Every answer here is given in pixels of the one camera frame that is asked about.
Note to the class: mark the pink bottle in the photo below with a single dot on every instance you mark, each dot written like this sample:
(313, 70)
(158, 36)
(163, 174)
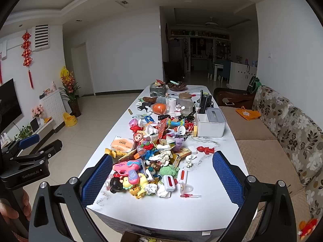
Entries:
(53, 86)

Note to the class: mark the red knot wall decoration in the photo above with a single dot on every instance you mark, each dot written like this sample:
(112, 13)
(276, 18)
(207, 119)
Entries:
(27, 50)

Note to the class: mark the brown sausage-shaped object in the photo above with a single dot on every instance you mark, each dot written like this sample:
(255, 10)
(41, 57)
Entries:
(150, 99)

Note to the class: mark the thin red stick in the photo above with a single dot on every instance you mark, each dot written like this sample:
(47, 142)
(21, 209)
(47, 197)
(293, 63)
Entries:
(190, 195)

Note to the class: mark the white phone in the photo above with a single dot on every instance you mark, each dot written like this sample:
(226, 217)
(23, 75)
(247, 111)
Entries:
(229, 103)

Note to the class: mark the ceiling lamp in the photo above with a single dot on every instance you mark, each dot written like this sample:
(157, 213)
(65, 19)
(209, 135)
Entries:
(212, 24)

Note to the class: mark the white radiator cover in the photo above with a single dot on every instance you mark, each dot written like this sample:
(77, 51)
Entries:
(54, 111)

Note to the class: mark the yellow flower potted plant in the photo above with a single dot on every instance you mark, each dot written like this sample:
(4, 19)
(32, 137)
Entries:
(69, 88)

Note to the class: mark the pink round toy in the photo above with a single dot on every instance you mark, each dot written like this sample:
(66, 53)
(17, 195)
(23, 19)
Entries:
(133, 123)

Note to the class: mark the red figure toy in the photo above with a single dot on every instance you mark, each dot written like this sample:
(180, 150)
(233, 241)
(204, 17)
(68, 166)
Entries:
(205, 150)

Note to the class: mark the yellow chick toy teal trim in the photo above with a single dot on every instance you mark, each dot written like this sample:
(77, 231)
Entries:
(141, 181)

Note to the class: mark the black green backpack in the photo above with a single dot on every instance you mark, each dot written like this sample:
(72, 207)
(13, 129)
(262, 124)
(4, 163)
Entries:
(254, 84)

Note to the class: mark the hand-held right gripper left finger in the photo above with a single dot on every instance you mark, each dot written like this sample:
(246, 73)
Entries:
(97, 181)

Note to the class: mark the floral sofa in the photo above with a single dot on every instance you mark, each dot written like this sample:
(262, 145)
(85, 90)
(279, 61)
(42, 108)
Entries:
(290, 136)

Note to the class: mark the orange tissue pack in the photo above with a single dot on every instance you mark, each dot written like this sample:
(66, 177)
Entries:
(122, 144)

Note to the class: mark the red plush toy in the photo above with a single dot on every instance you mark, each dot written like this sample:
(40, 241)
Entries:
(309, 226)

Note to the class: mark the pink toy gun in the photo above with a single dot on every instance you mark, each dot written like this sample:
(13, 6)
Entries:
(127, 170)

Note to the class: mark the black television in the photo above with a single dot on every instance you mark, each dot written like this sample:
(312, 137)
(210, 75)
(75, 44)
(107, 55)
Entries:
(8, 105)

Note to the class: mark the glass jar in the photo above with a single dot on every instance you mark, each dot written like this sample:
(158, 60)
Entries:
(186, 104)

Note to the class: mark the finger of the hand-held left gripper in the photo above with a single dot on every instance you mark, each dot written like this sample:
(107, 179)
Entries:
(50, 148)
(29, 141)

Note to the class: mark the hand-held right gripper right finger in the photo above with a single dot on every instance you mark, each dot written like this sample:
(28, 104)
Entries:
(227, 179)

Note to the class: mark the small white-framed tablet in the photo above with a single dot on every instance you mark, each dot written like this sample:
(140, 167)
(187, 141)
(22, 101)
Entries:
(34, 124)

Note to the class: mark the green fuzzy toy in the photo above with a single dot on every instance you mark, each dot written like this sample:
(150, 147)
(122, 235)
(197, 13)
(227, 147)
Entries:
(167, 170)

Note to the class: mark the clear plastic cap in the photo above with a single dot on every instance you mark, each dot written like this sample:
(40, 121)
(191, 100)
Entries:
(186, 188)

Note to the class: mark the white door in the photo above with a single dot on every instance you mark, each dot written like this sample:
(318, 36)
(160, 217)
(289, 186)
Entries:
(83, 68)

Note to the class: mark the grey tin box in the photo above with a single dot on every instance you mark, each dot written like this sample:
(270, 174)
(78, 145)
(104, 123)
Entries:
(157, 88)

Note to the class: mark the white television cabinet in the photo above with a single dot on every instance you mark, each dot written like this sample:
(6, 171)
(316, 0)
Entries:
(46, 126)

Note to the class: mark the wooden bowl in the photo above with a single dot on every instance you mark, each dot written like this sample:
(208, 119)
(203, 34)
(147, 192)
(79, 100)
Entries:
(177, 86)

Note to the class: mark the orange round toy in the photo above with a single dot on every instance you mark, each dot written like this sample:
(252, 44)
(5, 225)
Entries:
(160, 108)

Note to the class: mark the yellow toy excavator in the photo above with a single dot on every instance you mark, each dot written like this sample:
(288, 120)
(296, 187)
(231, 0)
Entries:
(137, 192)

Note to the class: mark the yellow potty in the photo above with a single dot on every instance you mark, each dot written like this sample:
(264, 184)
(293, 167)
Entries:
(69, 119)

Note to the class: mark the wooden side table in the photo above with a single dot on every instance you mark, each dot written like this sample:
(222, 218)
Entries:
(234, 95)

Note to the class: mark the white storage box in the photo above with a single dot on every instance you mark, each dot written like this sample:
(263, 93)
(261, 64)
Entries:
(210, 124)

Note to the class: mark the red monkey doll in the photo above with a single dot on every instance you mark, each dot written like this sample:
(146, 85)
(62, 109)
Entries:
(138, 138)

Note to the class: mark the wall air vent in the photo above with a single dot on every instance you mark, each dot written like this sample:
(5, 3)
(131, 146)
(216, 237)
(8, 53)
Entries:
(41, 36)

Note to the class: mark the small red toy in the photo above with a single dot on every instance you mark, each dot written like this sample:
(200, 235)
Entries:
(135, 128)

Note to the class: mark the white device red button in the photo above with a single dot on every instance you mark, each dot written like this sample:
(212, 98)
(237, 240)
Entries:
(169, 182)
(182, 176)

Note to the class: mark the green trailing plant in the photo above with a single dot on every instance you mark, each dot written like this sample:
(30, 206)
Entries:
(24, 132)

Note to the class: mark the narrow white paper roll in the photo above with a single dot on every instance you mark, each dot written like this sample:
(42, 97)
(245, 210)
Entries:
(172, 105)

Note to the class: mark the crumpled white tissue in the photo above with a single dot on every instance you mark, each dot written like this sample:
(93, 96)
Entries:
(163, 191)
(151, 189)
(165, 157)
(151, 129)
(191, 161)

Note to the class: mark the person's left hand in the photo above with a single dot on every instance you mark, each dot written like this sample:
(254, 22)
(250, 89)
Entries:
(10, 209)

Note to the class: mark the orange cloth bag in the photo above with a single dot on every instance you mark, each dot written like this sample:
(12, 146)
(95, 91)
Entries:
(247, 113)

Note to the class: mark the blue dining chair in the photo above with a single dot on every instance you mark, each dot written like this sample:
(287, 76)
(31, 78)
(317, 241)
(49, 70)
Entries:
(223, 69)

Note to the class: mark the pink flower bouquet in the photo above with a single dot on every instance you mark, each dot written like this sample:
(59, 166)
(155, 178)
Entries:
(37, 111)

